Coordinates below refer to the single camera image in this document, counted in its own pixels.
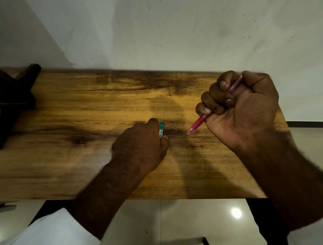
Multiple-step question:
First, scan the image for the white sleeve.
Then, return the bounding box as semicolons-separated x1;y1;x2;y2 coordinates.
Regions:
0;207;102;245

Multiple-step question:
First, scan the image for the person's left forearm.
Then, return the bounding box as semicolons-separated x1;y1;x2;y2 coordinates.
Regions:
69;156;154;241

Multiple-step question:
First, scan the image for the person's left hand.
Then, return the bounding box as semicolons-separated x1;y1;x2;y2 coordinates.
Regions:
111;118;169;175

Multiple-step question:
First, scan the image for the black stand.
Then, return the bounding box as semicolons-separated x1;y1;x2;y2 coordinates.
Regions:
0;64;42;150

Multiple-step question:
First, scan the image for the person's right hand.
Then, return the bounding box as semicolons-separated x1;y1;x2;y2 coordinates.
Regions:
195;71;279;152

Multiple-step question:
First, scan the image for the pink pen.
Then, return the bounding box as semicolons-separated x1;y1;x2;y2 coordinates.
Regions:
186;75;243;136

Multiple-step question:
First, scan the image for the person's right forearm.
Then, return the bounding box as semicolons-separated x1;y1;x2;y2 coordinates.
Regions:
231;125;323;231

